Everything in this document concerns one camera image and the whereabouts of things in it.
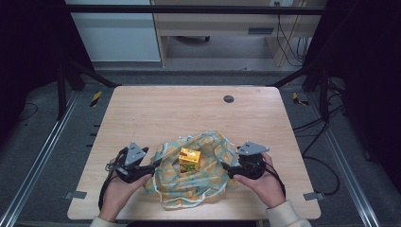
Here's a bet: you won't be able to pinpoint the black frame strut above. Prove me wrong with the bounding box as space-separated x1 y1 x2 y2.
270 61 331 123
56 60 121 121

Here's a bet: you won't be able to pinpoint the aluminium floor rail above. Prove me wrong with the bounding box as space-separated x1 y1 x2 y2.
0 91 79 227
306 93 382 227

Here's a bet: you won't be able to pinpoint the hand-held gripper cable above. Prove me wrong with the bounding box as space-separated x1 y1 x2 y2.
97 150 128 212
264 162 288 201

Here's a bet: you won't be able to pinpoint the yellow drink carton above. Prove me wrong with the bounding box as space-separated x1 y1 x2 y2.
178 147 202 174

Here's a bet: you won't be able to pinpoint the left hand-held gripper cable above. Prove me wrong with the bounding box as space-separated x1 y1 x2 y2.
97 150 128 212

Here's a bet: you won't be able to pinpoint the person's right hand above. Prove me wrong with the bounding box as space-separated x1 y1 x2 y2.
232 152 287 210

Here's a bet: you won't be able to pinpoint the green orange-print cloth bag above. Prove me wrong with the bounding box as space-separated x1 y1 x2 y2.
143 130 241 211

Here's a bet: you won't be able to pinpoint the right hand-held gripper cable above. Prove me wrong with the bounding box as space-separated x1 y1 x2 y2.
264 162 288 201

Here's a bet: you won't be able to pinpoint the grey table edge bracket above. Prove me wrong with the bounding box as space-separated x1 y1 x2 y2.
64 190 88 201
303 192 325 201

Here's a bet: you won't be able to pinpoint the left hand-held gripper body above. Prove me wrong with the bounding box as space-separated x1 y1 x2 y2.
110 141 150 184

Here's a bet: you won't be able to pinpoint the white cabinet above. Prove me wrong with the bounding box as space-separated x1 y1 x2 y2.
64 0 162 62

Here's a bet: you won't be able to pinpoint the thin black floor cable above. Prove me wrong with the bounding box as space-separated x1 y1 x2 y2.
16 101 40 123

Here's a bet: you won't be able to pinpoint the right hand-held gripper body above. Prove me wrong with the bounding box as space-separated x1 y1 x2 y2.
235 141 270 182

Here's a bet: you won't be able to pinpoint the black horizontal frame bar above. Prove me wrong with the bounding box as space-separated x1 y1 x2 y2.
62 4 326 15

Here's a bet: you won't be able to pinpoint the hanging black cables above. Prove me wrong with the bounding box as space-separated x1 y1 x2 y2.
274 1 312 68

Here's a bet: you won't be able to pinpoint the yellow black tape strip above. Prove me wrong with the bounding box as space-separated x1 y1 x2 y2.
291 92 310 107
90 91 103 108

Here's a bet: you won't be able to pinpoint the person's left hand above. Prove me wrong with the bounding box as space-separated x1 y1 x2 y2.
98 174 153 223

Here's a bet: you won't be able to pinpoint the black curtain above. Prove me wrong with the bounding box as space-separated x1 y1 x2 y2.
0 0 94 140
304 0 401 185

